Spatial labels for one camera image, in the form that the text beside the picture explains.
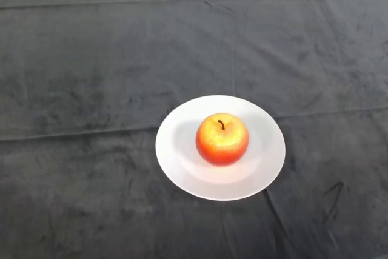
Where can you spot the red yellow apple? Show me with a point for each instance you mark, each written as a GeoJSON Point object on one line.
{"type": "Point", "coordinates": [222, 142]}

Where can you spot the white round plate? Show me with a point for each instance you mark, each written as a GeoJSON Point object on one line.
{"type": "Point", "coordinates": [182, 162]}

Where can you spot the black velvet cloth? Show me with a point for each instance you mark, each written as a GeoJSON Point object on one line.
{"type": "Point", "coordinates": [121, 59]}

